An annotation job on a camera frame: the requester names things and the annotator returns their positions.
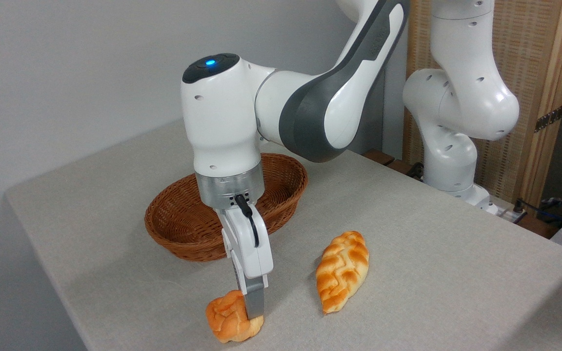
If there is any black floor cable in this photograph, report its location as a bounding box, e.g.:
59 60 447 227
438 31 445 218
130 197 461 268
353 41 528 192
513 197 562 231

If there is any long braided bread loaf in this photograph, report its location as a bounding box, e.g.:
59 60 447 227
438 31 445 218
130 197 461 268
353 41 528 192
315 230 370 315

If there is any brown wicker oval basket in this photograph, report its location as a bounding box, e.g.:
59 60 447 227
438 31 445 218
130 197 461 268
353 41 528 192
144 152 309 263

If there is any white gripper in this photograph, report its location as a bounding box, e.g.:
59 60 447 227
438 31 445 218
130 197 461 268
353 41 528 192
215 204 275 321

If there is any dark metal hinge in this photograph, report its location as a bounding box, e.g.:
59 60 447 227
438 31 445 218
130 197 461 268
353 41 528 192
534 104 562 134

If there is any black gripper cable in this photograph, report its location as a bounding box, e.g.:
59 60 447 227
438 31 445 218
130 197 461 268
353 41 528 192
234 194 261 249

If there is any round knotted bread roll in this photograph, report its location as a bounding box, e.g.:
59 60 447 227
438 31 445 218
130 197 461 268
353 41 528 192
205 289 265 344

